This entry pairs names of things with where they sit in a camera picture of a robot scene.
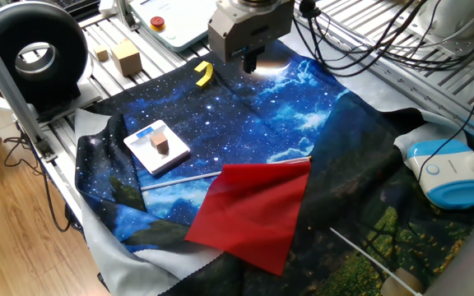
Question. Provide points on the grey Schunk gripper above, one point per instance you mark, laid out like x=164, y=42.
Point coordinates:
x=245, y=29

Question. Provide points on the small wooden cube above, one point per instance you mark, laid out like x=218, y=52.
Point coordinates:
x=159, y=143
x=101, y=54

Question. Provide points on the silver digital kitchen scale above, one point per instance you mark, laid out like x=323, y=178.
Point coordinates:
x=142, y=152

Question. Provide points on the yellow curved block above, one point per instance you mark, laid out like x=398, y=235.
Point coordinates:
x=207, y=76

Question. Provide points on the starry night sky cloth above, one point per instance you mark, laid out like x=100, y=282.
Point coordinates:
x=241, y=123

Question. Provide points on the white teach pendant red button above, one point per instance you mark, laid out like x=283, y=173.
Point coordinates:
x=179, y=24

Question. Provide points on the large wooden cube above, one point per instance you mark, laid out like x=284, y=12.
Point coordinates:
x=126, y=57

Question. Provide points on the red flag on white stick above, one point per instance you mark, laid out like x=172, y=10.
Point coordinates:
x=253, y=214

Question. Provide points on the small white box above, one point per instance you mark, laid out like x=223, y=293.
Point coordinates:
x=107, y=7

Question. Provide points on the black keyboard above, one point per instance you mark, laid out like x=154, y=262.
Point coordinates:
x=76, y=6

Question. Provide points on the white round machine base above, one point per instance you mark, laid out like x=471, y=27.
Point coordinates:
x=451, y=16

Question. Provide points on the white and blue desk lamp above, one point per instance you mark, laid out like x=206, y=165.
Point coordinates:
x=447, y=181

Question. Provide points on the tan cardboard piece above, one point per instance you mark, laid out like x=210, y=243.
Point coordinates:
x=401, y=283

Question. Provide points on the upright aluminium frame post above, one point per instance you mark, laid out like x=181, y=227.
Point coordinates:
x=126, y=14

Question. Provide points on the slanted aluminium frame post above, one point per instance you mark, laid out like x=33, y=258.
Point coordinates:
x=6, y=86

